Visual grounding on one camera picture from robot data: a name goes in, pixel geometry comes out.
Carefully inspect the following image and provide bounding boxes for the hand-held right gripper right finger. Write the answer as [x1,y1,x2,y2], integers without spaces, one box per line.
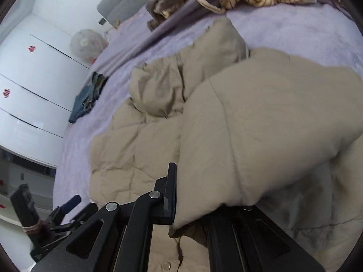
[206,205,326,272]

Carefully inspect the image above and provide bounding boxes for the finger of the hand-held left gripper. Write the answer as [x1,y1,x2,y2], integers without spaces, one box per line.
[52,195,82,219]
[61,202,98,233]

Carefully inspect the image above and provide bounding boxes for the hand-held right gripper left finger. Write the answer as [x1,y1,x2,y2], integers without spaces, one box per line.
[31,162,178,272]

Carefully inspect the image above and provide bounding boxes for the beige puffer jacket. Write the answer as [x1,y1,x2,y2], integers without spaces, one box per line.
[88,17,363,272]

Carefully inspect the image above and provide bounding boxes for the folded dark blue jeans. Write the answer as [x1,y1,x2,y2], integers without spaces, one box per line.
[68,72,110,124]

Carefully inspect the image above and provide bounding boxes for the white wardrobe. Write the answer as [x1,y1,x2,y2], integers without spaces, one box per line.
[0,13,98,168]

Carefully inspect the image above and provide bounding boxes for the white covered fan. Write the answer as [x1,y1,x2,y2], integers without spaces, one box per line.
[70,29,110,61]

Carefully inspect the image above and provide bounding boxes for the greyish purple cloth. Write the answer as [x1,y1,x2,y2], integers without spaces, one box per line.
[153,0,227,34]

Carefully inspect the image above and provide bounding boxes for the brown fuzzy cloth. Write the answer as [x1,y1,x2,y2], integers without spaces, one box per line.
[147,0,199,32]

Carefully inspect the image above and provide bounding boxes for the grey padded headboard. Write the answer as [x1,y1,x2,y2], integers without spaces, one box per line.
[97,0,171,26]

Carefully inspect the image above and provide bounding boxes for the lavender bed blanket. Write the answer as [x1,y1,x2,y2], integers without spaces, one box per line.
[52,0,363,213]

